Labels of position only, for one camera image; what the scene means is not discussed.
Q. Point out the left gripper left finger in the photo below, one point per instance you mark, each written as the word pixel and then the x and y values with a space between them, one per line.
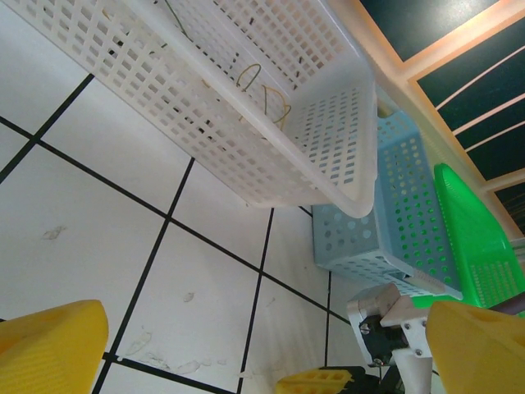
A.
pixel 49 353

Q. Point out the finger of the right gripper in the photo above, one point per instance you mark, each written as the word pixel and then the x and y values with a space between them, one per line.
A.
pixel 316 381

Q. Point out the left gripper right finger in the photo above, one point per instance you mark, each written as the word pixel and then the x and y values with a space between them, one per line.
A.
pixel 480 357

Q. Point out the white perforated plastic basket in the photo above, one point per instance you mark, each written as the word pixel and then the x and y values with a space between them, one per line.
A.
pixel 287 172

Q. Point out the green plastic basket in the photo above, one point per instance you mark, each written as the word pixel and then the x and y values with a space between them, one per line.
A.
pixel 471 230

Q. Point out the light blue plastic basket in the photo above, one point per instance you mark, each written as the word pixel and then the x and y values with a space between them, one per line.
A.
pixel 369 246

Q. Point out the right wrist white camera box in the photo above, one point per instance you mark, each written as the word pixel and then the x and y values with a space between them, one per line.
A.
pixel 369 303

